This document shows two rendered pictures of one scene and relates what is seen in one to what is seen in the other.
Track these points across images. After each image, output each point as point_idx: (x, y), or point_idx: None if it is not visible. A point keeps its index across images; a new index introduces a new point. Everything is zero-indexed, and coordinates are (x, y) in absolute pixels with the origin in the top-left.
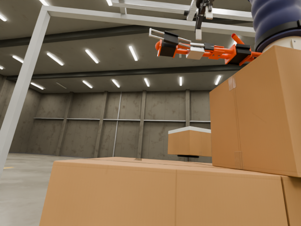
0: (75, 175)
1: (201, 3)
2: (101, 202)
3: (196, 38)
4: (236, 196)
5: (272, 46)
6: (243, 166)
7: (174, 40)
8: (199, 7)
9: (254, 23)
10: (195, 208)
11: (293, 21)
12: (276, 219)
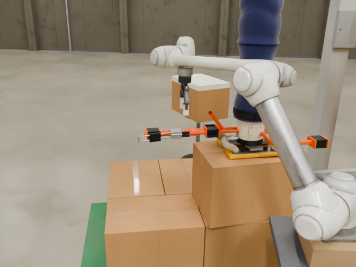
0: (115, 237)
1: (182, 89)
2: (128, 244)
3: (179, 107)
4: (184, 236)
5: (212, 167)
6: (200, 210)
7: (158, 138)
8: (182, 83)
9: None
10: (166, 241)
11: (253, 111)
12: (199, 241)
